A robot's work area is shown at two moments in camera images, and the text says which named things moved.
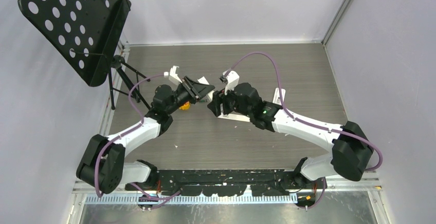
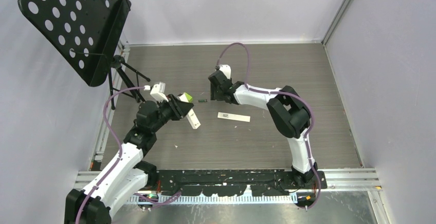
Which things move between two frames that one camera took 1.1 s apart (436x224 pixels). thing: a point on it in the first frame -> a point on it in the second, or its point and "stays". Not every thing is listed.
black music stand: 82,19 stays
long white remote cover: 234,117 stays
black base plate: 228,182 stays
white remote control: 203,80 -> 193,119
